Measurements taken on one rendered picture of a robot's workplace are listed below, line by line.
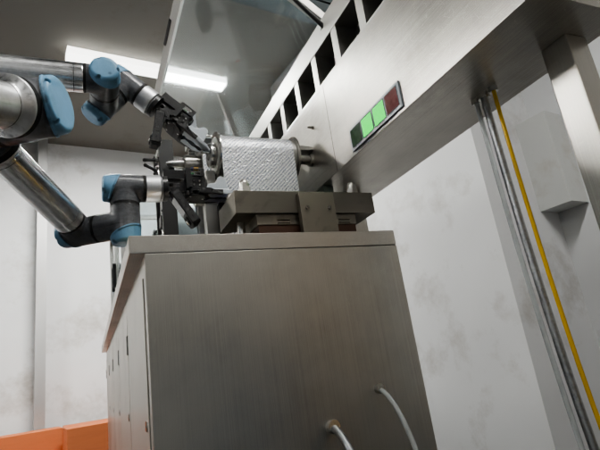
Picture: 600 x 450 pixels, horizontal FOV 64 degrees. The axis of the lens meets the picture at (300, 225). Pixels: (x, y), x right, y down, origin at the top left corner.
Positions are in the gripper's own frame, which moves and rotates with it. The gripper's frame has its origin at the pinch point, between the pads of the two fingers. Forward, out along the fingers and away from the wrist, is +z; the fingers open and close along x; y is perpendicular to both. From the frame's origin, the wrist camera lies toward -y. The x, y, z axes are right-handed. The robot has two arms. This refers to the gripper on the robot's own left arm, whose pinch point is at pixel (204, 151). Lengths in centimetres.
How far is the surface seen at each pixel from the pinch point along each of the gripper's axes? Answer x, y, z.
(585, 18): -85, 25, 48
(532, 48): -75, 23, 46
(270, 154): -4.2, 11.2, 16.6
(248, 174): -4.2, 0.5, 15.0
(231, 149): -4.2, 3.8, 6.5
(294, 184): -4.2, 7.5, 28.0
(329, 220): -25.9, -8.0, 39.0
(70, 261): 352, 13, -73
